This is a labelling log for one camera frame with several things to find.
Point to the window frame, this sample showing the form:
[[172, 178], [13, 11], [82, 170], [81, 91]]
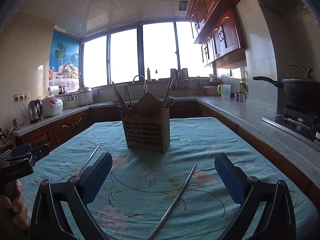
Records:
[[120, 56]]

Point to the white jug green handle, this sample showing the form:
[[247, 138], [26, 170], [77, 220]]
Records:
[[224, 91]]

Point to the white pink rice cooker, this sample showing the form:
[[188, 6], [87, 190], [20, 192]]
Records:
[[51, 106]]

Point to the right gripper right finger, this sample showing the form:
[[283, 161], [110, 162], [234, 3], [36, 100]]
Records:
[[278, 218]]

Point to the white cooker pot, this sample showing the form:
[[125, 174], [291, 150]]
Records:
[[85, 96]]

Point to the wall power outlets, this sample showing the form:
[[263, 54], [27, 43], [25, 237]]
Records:
[[21, 96]]

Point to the upper wooden cabinets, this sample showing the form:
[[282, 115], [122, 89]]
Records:
[[216, 29]]

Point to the metal fork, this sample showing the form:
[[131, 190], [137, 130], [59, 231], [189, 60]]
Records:
[[118, 105]]

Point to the steel electric kettle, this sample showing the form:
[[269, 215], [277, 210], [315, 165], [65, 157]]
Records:
[[35, 111]]

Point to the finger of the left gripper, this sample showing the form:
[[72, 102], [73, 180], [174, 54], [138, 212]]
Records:
[[37, 153], [21, 150]]

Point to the metal spoon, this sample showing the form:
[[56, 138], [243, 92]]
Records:
[[170, 102]]

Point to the brown bamboo chopstick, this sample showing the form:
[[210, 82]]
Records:
[[126, 109]]

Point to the pink basin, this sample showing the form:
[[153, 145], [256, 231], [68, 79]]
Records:
[[211, 89]]

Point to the black wok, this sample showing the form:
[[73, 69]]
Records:
[[302, 92]]

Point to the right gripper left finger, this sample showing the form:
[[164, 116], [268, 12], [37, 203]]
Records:
[[48, 220]]

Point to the kitchen faucet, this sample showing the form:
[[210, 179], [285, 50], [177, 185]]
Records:
[[142, 80]]

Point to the wooden utensil holder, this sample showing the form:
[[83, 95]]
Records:
[[149, 128]]

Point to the lower wooden cabinets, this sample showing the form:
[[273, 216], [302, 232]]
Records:
[[59, 129]]

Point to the gas stove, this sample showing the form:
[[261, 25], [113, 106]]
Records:
[[300, 123]]

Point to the dish soap bottle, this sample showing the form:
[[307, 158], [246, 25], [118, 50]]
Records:
[[148, 75]]

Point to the teal floral tablecloth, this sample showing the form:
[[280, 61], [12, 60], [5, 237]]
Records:
[[143, 183]]

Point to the tropical fruit poster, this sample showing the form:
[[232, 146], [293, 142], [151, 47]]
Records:
[[64, 62]]

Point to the wooden cabinets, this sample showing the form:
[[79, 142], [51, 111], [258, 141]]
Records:
[[59, 129], [216, 29]]

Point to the spice jars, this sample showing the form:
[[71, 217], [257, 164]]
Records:
[[240, 96]]

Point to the person left hand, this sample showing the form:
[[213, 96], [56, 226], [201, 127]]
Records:
[[17, 205]]

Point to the dish rack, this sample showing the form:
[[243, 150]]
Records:
[[181, 79]]

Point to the yellow oil bottle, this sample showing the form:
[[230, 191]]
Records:
[[243, 86]]

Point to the silver metal chopstick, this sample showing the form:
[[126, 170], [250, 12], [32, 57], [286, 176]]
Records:
[[85, 164]]

